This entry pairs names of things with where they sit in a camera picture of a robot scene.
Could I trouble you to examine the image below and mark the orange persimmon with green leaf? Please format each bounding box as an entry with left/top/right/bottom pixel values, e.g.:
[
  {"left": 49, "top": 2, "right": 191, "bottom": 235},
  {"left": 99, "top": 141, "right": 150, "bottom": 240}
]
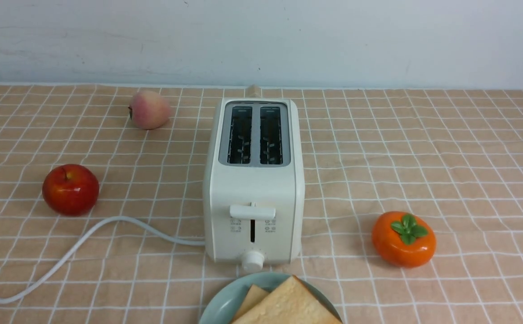
[{"left": 371, "top": 211, "right": 437, "bottom": 268}]

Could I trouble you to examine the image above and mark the white toaster power cable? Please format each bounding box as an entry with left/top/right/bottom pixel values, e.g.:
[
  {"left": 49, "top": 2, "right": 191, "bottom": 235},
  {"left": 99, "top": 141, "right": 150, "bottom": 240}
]
[{"left": 0, "top": 216, "right": 206, "bottom": 305}]

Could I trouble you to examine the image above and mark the red apple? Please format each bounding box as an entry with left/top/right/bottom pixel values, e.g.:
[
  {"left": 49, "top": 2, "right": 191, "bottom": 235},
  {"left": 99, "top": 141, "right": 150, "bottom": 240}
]
[{"left": 42, "top": 164, "right": 99, "bottom": 216}]

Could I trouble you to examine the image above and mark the white two-slot toaster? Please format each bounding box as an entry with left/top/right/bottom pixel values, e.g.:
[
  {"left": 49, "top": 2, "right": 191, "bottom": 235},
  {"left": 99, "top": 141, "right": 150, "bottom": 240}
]
[{"left": 202, "top": 98, "right": 306, "bottom": 273}]

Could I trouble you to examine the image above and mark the toasted bread slice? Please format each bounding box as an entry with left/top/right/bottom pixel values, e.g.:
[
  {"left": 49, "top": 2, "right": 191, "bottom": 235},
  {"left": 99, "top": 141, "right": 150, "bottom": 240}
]
[
  {"left": 230, "top": 284, "right": 270, "bottom": 324},
  {"left": 233, "top": 275, "right": 341, "bottom": 324}
]

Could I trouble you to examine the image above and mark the light green plate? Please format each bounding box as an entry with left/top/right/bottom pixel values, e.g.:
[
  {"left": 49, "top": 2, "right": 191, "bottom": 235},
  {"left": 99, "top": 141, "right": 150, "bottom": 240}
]
[{"left": 199, "top": 272, "right": 342, "bottom": 324}]

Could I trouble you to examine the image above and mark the orange checkered tablecloth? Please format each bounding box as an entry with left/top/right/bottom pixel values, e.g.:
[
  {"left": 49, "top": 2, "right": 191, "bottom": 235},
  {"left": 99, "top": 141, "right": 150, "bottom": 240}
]
[{"left": 0, "top": 85, "right": 523, "bottom": 324}]

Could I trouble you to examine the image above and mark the pink peach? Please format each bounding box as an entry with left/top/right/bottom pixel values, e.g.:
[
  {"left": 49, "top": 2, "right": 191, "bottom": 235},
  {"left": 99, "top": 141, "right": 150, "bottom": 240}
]
[{"left": 128, "top": 90, "right": 172, "bottom": 131}]

